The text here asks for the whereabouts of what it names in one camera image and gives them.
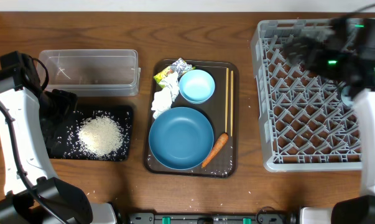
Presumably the pile of white rice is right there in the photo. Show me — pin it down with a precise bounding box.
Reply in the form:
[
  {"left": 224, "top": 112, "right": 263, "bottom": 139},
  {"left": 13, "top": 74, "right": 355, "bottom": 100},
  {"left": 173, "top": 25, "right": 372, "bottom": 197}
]
[{"left": 55, "top": 110, "right": 131, "bottom": 159}]

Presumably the large blue plate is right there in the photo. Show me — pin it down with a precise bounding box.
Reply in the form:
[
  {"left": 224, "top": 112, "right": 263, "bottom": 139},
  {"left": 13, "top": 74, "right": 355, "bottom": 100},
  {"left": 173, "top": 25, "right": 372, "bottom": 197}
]
[{"left": 149, "top": 107, "right": 215, "bottom": 170}]

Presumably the light blue bowl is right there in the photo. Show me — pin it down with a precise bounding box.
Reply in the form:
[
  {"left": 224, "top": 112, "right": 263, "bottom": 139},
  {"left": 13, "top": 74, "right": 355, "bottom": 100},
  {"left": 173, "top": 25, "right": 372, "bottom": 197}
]
[{"left": 179, "top": 70, "right": 215, "bottom": 104}]

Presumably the light blue cup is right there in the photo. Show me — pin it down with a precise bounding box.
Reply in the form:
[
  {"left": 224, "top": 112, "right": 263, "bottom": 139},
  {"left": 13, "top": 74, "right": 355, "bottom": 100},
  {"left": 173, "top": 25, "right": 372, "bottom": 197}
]
[{"left": 340, "top": 85, "right": 360, "bottom": 108}]

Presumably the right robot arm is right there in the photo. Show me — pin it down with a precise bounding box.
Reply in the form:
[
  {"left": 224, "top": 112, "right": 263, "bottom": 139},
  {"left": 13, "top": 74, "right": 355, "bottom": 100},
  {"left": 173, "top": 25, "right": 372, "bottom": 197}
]
[{"left": 284, "top": 17, "right": 375, "bottom": 223}]

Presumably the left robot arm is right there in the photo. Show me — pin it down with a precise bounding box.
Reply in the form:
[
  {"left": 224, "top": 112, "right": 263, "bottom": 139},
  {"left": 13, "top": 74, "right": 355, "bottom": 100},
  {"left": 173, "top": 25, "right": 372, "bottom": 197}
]
[{"left": 0, "top": 51, "right": 122, "bottom": 223}]

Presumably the black waste tray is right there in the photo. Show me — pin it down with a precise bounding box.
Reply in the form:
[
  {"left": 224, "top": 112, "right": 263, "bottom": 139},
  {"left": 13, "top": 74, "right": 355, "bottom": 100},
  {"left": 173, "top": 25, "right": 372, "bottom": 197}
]
[{"left": 45, "top": 104, "right": 134, "bottom": 162}]

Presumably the grey dishwasher rack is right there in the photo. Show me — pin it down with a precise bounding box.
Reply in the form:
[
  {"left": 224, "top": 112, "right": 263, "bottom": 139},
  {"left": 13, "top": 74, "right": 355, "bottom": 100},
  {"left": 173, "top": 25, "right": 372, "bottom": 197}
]
[{"left": 251, "top": 19, "right": 375, "bottom": 172}]

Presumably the clear plastic bin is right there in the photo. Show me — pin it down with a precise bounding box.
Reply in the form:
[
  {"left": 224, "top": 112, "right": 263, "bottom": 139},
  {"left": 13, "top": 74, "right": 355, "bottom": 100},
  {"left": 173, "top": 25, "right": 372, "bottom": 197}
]
[{"left": 37, "top": 49, "right": 141, "bottom": 97}]

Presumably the crumpled white napkin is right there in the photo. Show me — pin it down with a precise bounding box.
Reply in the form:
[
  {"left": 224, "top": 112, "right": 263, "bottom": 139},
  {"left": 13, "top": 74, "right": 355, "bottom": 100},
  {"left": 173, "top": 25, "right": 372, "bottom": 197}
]
[{"left": 151, "top": 72, "right": 179, "bottom": 119}]

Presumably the foil snack wrapper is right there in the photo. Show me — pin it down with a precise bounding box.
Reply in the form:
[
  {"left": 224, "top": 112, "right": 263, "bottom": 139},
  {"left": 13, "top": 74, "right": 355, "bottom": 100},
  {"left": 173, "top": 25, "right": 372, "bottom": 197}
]
[{"left": 154, "top": 58, "right": 195, "bottom": 88}]

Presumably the brown serving tray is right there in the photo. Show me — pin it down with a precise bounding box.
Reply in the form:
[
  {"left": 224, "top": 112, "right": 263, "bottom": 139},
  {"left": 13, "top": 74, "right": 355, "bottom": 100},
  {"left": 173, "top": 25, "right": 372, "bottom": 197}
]
[{"left": 143, "top": 60, "right": 239, "bottom": 178}]

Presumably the orange carrot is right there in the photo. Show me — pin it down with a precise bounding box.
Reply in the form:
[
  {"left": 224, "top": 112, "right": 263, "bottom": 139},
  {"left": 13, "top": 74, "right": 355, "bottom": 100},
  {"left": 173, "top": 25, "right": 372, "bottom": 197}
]
[{"left": 201, "top": 133, "right": 229, "bottom": 168}]

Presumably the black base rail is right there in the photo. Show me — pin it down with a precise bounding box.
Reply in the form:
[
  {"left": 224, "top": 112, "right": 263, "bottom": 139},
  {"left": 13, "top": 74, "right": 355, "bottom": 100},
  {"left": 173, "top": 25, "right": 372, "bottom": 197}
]
[{"left": 125, "top": 210, "right": 299, "bottom": 224}]

